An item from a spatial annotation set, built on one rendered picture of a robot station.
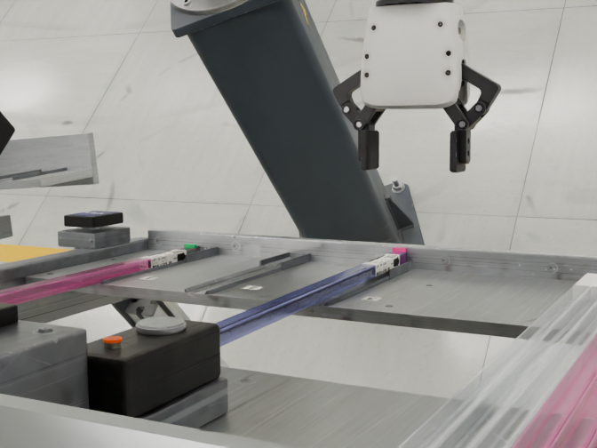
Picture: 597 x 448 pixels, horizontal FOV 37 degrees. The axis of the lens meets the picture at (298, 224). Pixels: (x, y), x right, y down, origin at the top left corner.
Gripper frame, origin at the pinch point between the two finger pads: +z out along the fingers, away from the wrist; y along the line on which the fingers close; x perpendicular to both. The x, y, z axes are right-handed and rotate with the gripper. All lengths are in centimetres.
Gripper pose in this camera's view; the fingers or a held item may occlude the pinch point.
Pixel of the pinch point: (413, 161)
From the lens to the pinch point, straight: 90.1
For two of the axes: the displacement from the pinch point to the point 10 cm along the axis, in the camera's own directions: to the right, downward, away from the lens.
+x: -4.5, 1.1, -8.8
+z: 0.1, 9.9, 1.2
